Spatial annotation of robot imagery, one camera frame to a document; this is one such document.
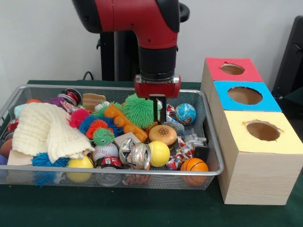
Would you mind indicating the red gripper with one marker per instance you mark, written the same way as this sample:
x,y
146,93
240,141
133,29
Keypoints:
x,y
157,88

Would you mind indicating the green spiky rubber ball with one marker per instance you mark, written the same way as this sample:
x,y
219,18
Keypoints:
x,y
138,110

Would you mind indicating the crushed clear plastic bottle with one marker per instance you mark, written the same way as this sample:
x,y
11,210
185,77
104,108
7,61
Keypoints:
x,y
176,126

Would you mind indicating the cream waffle cloth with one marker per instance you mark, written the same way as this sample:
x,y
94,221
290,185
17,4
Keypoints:
x,y
47,127

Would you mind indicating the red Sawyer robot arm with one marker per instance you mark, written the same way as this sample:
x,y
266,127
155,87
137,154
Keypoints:
x,y
142,19

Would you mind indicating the wooden box with three holes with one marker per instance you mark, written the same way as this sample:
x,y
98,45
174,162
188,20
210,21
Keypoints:
x,y
255,179

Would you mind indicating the opened silver drink can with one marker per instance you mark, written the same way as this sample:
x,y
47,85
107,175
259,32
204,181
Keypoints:
x,y
135,153

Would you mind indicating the orange toy basketball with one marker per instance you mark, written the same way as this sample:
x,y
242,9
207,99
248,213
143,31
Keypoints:
x,y
194,165

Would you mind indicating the white baseball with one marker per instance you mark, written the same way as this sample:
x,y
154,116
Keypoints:
x,y
104,151

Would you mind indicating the orange plush toy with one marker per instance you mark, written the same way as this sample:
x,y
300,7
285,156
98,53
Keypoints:
x,y
86,153

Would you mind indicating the purple spiky rubber ball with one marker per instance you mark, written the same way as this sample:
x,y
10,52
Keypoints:
x,y
54,100

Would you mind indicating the blue spiky ball with eyes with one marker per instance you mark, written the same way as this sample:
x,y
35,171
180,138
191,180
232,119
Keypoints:
x,y
42,160

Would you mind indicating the side table with green cloth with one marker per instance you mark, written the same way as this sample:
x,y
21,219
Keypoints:
x,y
296,97

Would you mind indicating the mint knitted cloth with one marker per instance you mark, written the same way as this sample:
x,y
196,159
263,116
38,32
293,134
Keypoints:
x,y
18,110

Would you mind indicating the black upright panel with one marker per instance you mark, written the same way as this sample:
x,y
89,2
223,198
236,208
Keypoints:
x,y
291,54

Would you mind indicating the plain wooden block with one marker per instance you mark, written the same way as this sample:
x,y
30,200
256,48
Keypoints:
x,y
17,159

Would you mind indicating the brown toy football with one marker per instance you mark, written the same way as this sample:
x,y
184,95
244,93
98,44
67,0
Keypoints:
x,y
6,147

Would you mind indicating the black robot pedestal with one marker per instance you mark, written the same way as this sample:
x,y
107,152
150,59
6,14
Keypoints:
x,y
107,59

